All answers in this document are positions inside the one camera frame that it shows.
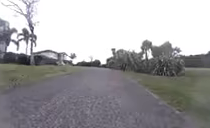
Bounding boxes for distant dark bushes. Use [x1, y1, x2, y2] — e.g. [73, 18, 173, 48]
[75, 59, 102, 68]

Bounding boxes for grey asphalt path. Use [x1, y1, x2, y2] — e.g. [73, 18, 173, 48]
[0, 66, 207, 128]

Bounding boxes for clump of bushes and trees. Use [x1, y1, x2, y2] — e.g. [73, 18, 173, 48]
[105, 39, 187, 78]

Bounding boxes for low white house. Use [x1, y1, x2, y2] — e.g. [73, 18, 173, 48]
[32, 49, 73, 66]

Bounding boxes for bare tall tree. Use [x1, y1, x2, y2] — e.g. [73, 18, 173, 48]
[1, 0, 41, 66]

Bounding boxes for grass verge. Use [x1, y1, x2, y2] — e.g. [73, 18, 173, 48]
[123, 67, 210, 128]
[0, 63, 81, 94]

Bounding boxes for palm trees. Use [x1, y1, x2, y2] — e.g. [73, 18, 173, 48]
[0, 27, 38, 56]

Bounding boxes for dark hedge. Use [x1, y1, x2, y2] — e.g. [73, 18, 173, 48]
[0, 51, 57, 66]

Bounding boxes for dark fence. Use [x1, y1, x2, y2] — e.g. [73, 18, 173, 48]
[182, 49, 210, 69]

